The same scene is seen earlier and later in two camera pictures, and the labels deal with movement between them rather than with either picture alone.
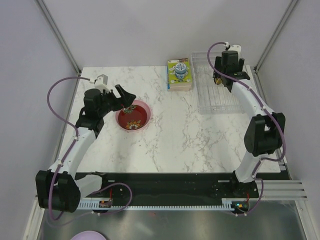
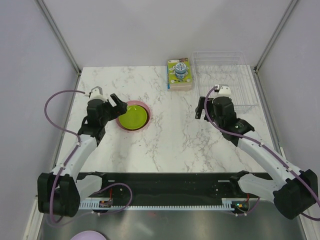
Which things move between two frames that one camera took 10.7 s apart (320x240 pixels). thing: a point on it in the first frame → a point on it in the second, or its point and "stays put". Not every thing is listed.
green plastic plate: x=218 y=81 → x=135 y=117
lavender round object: x=88 y=235 stays put
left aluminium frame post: x=42 y=7 stays put
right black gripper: x=218 y=65 → x=198 y=110
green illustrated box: x=179 y=75 stays put
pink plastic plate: x=146 y=107 stays put
